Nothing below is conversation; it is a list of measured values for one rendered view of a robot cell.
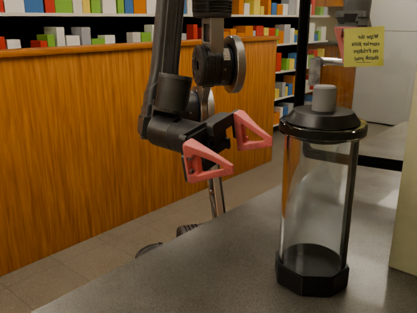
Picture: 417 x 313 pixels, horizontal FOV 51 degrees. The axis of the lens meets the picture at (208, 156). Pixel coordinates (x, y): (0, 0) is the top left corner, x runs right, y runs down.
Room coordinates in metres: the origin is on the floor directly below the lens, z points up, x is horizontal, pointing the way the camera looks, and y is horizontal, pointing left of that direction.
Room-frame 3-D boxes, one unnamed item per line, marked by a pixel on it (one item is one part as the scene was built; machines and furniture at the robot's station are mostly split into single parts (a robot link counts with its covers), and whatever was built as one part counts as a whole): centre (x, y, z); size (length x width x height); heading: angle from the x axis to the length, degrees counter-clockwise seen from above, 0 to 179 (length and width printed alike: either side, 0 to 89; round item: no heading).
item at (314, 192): (0.54, -0.14, 1.06); 0.11 x 0.11 x 0.21
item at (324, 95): (0.54, -0.14, 1.18); 0.09 x 0.09 x 0.07
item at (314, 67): (0.92, -0.22, 1.18); 0.02 x 0.02 x 0.06; 62
